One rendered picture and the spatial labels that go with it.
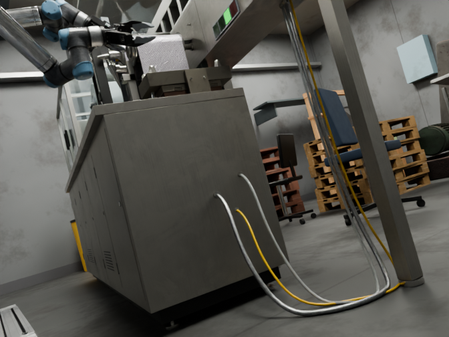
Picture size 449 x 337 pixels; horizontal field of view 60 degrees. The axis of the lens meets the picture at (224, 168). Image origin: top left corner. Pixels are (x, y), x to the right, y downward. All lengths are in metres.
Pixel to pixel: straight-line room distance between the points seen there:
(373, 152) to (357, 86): 0.23
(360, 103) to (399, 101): 6.17
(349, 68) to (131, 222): 0.95
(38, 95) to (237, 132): 4.38
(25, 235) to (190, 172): 4.02
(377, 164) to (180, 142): 0.75
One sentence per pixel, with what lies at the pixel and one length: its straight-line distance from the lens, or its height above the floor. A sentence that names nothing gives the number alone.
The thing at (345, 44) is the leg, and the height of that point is 0.85.
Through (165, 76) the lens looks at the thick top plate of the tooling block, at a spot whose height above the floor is 1.01.
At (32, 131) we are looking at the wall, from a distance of 5.65.
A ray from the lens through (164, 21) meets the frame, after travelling 2.56.
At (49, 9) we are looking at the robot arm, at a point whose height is 1.38.
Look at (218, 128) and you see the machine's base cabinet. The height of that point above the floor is 0.73.
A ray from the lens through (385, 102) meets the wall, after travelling 7.74.
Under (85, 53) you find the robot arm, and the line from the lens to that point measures 1.61.
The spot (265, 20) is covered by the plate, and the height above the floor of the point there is 1.14.
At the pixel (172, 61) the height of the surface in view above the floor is 1.15.
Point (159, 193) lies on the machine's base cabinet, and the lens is 1.53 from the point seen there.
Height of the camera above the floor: 0.44
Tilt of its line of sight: 4 degrees up
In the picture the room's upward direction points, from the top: 15 degrees counter-clockwise
